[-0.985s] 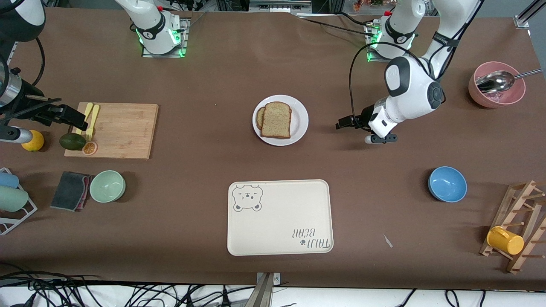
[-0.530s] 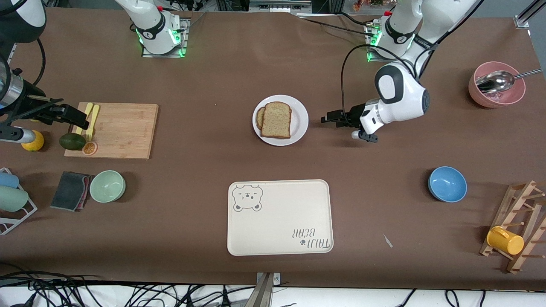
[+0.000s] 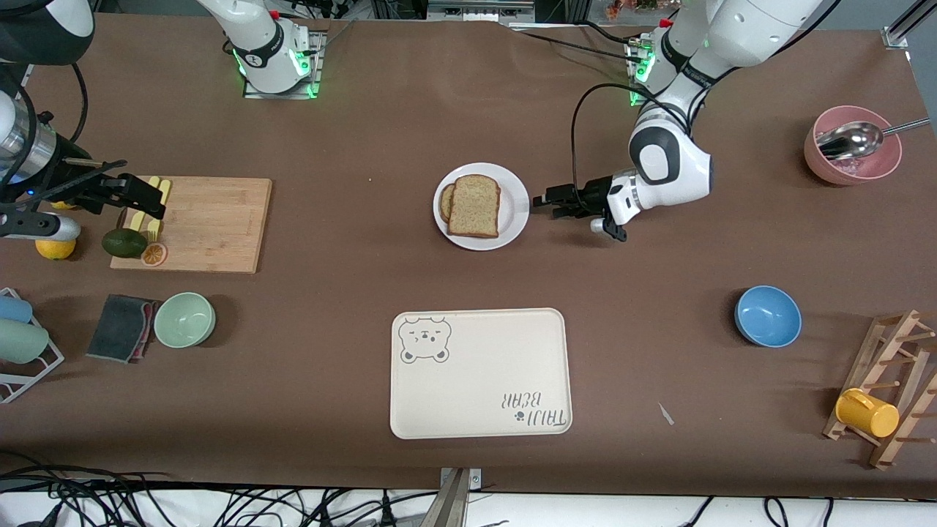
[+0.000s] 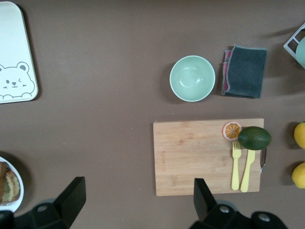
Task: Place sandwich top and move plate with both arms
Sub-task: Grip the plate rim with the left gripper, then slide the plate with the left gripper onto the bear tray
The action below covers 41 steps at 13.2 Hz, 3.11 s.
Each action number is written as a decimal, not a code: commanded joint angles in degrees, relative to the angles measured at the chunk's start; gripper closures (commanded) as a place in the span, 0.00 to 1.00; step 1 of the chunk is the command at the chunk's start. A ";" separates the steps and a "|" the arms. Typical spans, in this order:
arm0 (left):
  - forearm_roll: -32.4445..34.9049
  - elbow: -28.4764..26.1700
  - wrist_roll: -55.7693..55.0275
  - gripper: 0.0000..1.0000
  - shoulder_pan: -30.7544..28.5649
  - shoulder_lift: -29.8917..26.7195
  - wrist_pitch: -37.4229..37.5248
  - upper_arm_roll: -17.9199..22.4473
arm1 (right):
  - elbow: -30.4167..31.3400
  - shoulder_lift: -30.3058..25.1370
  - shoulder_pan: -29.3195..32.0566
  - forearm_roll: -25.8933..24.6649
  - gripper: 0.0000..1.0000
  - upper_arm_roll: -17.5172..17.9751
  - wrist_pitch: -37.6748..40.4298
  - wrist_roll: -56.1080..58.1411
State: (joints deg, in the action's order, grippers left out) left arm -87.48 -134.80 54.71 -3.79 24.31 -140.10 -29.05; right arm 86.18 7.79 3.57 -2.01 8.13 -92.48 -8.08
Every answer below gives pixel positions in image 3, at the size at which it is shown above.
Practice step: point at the yellow plastic knife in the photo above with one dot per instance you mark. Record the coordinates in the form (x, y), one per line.
(137, 219)

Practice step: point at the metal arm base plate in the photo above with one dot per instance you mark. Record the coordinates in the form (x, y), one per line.
(316, 73)
(634, 99)

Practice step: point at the blue cup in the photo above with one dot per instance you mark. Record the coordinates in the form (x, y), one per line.
(15, 309)

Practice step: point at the pale green bowl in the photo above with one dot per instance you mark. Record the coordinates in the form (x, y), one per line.
(184, 320)

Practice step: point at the dark green avocado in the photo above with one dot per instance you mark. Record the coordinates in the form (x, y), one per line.
(124, 243)

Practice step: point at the orange slice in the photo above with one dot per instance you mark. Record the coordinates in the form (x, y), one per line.
(154, 255)

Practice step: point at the pink bowl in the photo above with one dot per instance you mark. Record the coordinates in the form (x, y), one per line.
(853, 172)

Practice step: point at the small white paper scrap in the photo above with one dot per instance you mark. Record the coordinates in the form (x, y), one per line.
(666, 414)

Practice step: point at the wooden mug rack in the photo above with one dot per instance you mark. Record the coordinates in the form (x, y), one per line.
(886, 344)

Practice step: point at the pale green cup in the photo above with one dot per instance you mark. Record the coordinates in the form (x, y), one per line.
(22, 342)

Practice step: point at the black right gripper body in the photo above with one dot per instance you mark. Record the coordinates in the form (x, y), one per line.
(82, 187)

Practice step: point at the grey folded cloth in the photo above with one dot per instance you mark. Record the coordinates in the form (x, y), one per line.
(116, 328)

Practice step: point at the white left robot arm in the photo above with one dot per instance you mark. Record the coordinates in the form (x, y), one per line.
(673, 157)

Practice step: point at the metal ladle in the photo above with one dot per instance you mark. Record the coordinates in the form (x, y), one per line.
(849, 140)

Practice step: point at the yellow lemon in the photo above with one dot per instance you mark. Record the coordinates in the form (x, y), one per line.
(64, 206)
(56, 250)

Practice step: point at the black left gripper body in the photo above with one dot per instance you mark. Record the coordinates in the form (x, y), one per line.
(594, 195)

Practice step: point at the aluminium frame profile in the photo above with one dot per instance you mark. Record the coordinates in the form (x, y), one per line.
(904, 25)

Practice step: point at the wooden cutting board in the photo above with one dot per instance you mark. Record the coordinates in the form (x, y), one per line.
(212, 219)

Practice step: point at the plain bread slice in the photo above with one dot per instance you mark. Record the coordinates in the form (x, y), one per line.
(476, 208)

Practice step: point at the blue bowl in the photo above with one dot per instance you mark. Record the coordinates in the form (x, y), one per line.
(768, 316)

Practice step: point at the white round plate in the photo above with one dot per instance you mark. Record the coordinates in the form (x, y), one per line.
(516, 212)

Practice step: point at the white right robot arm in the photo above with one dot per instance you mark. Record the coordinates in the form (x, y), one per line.
(44, 29)

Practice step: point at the yellow mug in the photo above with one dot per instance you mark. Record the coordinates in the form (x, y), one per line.
(867, 413)

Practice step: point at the yellow plastic fork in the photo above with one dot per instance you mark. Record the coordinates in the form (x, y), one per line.
(154, 230)

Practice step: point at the cream bear print tray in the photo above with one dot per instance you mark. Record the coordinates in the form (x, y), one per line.
(483, 366)

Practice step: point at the bread slice under egg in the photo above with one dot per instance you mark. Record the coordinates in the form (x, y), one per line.
(444, 203)

